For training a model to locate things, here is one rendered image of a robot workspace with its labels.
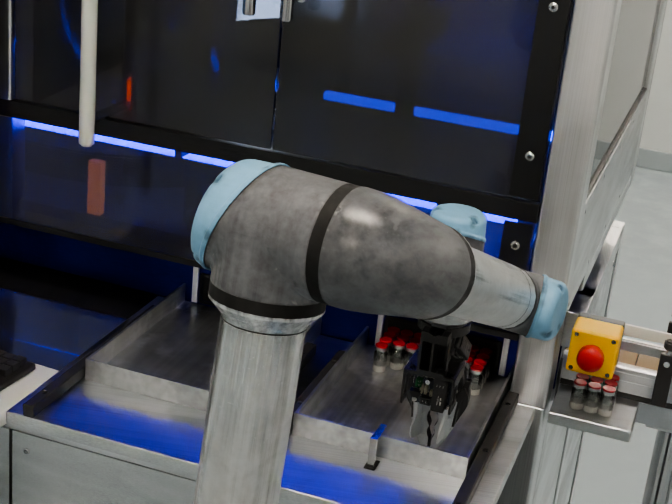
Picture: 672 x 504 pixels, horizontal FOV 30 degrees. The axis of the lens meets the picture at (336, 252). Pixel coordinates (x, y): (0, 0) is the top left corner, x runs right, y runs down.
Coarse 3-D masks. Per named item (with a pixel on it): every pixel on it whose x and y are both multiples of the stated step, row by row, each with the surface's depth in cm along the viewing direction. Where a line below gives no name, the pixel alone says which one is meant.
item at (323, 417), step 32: (352, 352) 204; (320, 384) 190; (352, 384) 198; (384, 384) 199; (320, 416) 187; (352, 416) 188; (384, 416) 189; (480, 416) 192; (352, 448) 179; (384, 448) 178; (416, 448) 176; (448, 448) 182
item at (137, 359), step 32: (160, 320) 213; (192, 320) 214; (320, 320) 213; (96, 352) 192; (128, 352) 201; (160, 352) 202; (192, 352) 203; (128, 384) 189; (160, 384) 187; (192, 384) 193
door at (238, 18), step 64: (64, 0) 202; (128, 0) 199; (192, 0) 195; (256, 0) 191; (64, 64) 206; (128, 64) 202; (192, 64) 198; (256, 64) 195; (192, 128) 202; (256, 128) 198
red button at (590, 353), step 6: (582, 348) 188; (588, 348) 187; (594, 348) 187; (582, 354) 188; (588, 354) 187; (594, 354) 187; (600, 354) 187; (582, 360) 188; (588, 360) 187; (594, 360) 187; (600, 360) 187; (582, 366) 188; (588, 366) 188; (594, 366) 187; (600, 366) 187
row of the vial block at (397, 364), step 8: (400, 344) 202; (408, 344) 203; (416, 344) 203; (392, 352) 203; (400, 352) 203; (408, 352) 202; (392, 360) 204; (400, 360) 203; (408, 360) 202; (472, 360) 200; (480, 360) 200; (392, 368) 204; (400, 368) 204
